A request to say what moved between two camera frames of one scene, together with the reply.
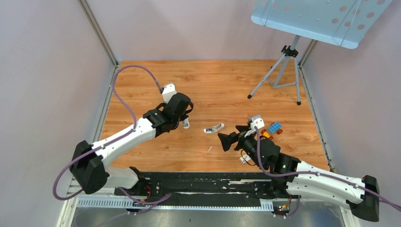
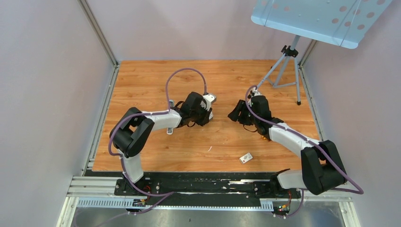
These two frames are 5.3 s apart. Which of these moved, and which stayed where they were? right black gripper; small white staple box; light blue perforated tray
Moved: right black gripper
Stayed: light blue perforated tray; small white staple box
